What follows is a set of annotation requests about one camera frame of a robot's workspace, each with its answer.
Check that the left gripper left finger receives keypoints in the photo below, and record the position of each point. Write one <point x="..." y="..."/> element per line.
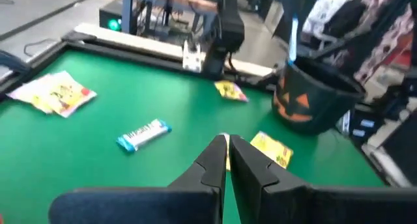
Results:
<point x="163" y="206"/>

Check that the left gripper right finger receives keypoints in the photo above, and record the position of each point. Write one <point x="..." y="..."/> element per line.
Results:
<point x="293" y="206"/>

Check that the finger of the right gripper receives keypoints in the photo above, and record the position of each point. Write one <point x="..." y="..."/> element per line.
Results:
<point x="304" y="32"/>

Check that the yellow Sour Patch candy pack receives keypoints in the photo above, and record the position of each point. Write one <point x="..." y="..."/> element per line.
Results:
<point x="24" y="92"/>
<point x="228" y="152"/>
<point x="230" y="90"/>
<point x="273" y="149"/>
<point x="70" y="95"/>

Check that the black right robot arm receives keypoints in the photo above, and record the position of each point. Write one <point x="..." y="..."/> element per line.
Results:
<point x="228" y="32"/>

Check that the black plastic bucket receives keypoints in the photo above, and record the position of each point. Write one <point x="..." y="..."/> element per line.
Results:
<point x="325" y="110"/>

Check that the patterned pink white bag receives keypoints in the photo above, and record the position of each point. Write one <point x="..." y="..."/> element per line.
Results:
<point x="391" y="32"/>

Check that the dark box blue labels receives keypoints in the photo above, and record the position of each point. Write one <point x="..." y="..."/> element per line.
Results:
<point x="365" y="129"/>

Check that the wooden table blue legs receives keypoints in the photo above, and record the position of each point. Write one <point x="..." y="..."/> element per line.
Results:
<point x="182" y="1"/>

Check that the black box green light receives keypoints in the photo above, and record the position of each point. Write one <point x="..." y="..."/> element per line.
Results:
<point x="109" y="17"/>

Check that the black table frame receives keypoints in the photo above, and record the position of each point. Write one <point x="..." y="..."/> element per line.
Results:
<point x="130" y="54"/>

